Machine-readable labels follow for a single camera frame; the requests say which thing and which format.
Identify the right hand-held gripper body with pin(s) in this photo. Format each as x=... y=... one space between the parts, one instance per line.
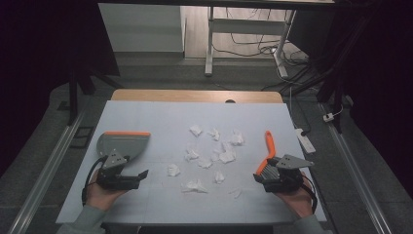
x=287 y=178

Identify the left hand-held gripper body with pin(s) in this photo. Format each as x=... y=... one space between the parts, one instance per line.
x=112 y=180

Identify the orange brush with grey bristles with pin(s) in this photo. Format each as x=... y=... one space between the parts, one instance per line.
x=270 y=146

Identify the grey dustpan with orange edge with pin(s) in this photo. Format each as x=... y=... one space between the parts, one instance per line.
x=130 y=143

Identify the group of white paper scraps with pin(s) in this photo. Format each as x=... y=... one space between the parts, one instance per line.
x=227 y=156

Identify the person's left hand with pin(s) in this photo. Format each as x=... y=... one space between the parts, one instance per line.
x=97 y=198

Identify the person's right hand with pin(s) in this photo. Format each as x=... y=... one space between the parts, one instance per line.
x=300 y=203

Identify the white power strip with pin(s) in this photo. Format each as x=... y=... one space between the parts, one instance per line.
x=305 y=140

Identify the pale blue table mat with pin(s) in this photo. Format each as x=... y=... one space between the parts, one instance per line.
x=162 y=113

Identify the small white adapter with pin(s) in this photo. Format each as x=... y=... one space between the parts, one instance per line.
x=328 y=117

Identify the black metal stand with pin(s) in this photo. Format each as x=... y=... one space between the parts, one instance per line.
x=73 y=97
x=334 y=87

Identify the wooden table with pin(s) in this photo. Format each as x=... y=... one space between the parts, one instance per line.
x=195 y=96

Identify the dark curtain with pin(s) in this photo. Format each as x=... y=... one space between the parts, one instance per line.
x=39 y=48
x=383 y=81

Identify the white cabinet panel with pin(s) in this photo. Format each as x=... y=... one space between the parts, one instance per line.
x=142 y=27

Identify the black rectangular floor frame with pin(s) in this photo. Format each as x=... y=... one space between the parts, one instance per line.
x=82 y=137

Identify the aluminium rail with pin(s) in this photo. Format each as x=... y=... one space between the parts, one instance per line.
x=357 y=172
x=48 y=172

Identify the white metal desk frame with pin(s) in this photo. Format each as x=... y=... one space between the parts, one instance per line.
x=246 y=26

